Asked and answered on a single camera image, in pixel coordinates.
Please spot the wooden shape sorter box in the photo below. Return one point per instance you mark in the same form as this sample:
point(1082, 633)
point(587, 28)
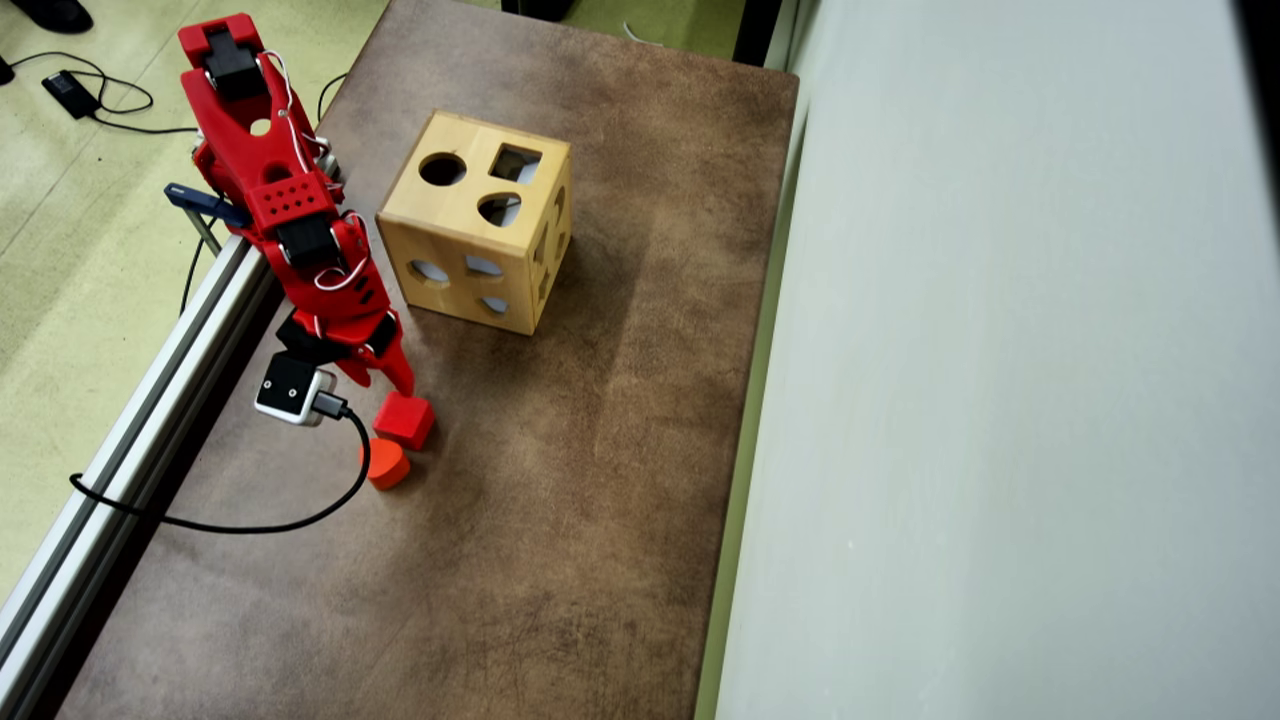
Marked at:
point(440, 205)

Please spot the blue clamp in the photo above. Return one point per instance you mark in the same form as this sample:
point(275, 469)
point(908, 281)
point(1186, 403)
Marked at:
point(205, 203)

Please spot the red cube block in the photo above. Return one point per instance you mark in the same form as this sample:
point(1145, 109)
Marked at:
point(405, 420)

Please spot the aluminium profile rail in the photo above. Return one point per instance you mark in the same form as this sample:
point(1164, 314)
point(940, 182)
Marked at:
point(120, 450)

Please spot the orange-red cylinder block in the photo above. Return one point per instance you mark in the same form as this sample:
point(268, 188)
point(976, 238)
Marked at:
point(388, 465)

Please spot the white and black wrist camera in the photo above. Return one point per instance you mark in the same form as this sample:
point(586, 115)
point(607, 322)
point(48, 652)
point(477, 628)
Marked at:
point(288, 385)

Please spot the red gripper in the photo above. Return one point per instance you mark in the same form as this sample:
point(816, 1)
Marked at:
point(385, 345)

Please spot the black power adapter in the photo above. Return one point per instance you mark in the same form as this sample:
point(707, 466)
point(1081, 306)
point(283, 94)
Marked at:
point(70, 93)

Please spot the black shoe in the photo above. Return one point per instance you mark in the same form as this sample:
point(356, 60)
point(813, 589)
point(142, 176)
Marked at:
point(55, 12)

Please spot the brown table mat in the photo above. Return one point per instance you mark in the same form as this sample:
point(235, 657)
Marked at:
point(560, 500)

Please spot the red robot arm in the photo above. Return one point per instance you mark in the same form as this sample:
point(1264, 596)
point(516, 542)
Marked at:
point(260, 150)

